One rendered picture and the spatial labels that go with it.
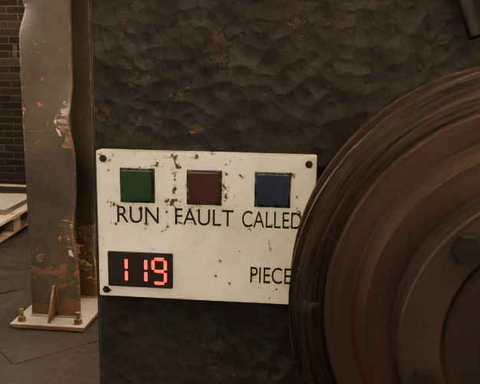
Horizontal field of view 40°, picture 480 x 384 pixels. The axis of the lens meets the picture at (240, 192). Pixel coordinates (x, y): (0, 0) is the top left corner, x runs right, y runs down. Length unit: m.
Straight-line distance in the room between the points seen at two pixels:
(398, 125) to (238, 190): 0.23
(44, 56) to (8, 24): 4.01
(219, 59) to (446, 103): 0.28
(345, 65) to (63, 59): 2.68
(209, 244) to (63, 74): 2.64
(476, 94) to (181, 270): 0.39
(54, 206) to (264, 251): 2.74
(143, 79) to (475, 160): 0.39
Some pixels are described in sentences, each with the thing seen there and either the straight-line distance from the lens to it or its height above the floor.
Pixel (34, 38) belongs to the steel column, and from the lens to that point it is 3.43.
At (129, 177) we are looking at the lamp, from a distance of 0.79.
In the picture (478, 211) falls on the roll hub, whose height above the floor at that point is 1.23.
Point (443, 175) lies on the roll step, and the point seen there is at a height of 1.25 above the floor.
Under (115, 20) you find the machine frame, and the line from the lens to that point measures 0.81.
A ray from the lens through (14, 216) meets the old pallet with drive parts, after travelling 5.47.
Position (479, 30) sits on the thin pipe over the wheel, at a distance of 0.77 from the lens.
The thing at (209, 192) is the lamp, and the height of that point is 1.20.
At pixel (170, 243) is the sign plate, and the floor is 1.13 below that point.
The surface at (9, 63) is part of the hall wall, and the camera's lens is 7.40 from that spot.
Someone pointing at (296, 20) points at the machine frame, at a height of 1.39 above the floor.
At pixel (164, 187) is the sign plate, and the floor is 1.20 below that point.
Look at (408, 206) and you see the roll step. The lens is 0.61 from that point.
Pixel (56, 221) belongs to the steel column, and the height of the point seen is 0.54.
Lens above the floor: 1.34
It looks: 11 degrees down
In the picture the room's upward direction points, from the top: 1 degrees clockwise
